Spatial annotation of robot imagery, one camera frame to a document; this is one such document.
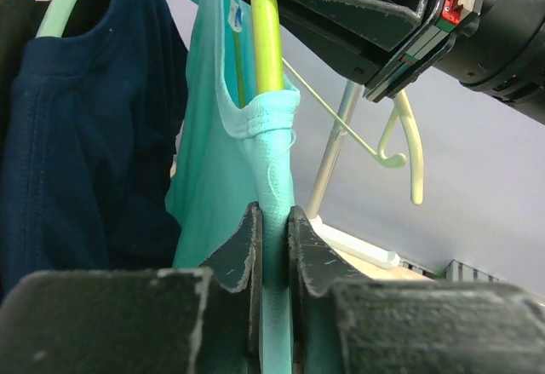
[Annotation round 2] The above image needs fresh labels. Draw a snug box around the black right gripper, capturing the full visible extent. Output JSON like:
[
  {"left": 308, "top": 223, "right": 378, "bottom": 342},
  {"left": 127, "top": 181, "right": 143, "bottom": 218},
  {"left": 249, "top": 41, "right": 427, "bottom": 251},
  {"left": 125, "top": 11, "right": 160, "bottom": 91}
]
[{"left": 244, "top": 0, "right": 544, "bottom": 122}]

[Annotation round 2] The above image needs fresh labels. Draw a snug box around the teal t-shirt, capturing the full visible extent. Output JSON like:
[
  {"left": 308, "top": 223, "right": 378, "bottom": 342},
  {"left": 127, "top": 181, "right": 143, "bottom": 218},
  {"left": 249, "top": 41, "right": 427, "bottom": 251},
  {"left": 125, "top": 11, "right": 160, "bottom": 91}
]
[{"left": 166, "top": 0, "right": 300, "bottom": 373}]

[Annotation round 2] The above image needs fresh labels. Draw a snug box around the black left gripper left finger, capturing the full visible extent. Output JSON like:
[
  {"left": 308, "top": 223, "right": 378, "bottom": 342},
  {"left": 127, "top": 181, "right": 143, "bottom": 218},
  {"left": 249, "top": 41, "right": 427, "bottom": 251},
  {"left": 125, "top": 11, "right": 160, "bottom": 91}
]
[{"left": 1, "top": 204, "right": 263, "bottom": 374}]

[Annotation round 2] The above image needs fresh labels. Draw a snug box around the dark navy t-shirt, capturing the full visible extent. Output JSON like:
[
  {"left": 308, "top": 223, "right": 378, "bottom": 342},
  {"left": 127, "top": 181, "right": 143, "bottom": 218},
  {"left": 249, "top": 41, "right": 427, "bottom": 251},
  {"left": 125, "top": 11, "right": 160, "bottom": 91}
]
[{"left": 1, "top": 0, "right": 187, "bottom": 291}]

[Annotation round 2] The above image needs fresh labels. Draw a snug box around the black t-shirt white trim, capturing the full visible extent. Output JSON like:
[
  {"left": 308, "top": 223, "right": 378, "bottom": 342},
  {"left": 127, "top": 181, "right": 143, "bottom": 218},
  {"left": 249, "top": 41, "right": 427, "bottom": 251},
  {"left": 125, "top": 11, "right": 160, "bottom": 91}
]
[{"left": 0, "top": 0, "right": 49, "bottom": 147}]

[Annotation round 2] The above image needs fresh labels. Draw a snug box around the cream hanger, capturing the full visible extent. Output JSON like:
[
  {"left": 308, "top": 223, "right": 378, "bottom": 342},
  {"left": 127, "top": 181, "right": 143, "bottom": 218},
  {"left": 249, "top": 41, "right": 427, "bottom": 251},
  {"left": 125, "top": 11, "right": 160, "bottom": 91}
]
[{"left": 283, "top": 60, "right": 424, "bottom": 213}]

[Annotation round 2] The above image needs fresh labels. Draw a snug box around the mint green hanger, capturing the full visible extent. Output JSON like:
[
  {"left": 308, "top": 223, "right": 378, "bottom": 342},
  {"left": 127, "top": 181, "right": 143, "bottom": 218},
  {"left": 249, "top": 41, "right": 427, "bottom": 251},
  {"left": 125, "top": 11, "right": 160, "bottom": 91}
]
[{"left": 36, "top": 0, "right": 77, "bottom": 38}]

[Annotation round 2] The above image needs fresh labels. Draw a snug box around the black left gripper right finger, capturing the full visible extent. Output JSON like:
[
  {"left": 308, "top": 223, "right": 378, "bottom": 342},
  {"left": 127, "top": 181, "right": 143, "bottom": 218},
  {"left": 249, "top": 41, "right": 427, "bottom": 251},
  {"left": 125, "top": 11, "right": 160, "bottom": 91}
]
[{"left": 287, "top": 206, "right": 544, "bottom": 374}]

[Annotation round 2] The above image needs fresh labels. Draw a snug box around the metal clothes rack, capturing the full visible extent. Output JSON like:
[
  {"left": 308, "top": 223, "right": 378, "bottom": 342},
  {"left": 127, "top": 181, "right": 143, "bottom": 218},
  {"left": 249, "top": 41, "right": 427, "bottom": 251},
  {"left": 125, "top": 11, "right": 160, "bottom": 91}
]
[{"left": 307, "top": 81, "right": 401, "bottom": 270}]

